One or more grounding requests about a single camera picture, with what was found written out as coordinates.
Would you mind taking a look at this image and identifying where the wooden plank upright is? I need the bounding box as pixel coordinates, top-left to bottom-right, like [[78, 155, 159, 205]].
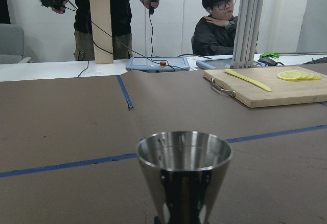
[[89, 0, 113, 64]]

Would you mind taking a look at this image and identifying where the yellow plastic knife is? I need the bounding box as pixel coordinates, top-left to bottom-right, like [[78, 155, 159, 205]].
[[224, 69, 272, 92]]

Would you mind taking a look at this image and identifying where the standing operator in black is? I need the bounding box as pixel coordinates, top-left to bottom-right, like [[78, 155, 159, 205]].
[[51, 0, 161, 61]]

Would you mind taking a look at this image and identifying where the grey armchair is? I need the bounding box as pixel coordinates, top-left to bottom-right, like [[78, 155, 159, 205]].
[[1, 24, 31, 64]]

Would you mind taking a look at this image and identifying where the teach pendant with red button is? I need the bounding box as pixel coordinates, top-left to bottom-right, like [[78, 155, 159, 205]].
[[126, 57, 190, 73]]

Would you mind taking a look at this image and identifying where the black keyboard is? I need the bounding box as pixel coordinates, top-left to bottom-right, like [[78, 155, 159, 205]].
[[309, 57, 327, 64]]

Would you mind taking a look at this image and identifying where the green plastic clamp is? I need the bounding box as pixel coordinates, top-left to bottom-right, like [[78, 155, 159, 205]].
[[260, 52, 280, 59]]

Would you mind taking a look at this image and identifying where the black computer mouse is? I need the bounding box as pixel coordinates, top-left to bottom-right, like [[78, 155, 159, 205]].
[[258, 57, 277, 66]]

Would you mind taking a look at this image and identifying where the seated person with glasses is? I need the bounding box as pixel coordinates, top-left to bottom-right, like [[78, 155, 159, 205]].
[[191, 0, 238, 56]]

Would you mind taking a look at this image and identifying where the steel double jigger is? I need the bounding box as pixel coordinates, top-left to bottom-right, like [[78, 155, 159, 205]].
[[136, 131, 232, 223]]

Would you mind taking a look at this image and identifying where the aluminium frame post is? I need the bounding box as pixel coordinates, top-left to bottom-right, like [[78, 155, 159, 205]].
[[230, 0, 263, 69]]

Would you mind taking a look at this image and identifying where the bamboo cutting board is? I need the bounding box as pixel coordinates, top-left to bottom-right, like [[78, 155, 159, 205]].
[[204, 66, 326, 108]]

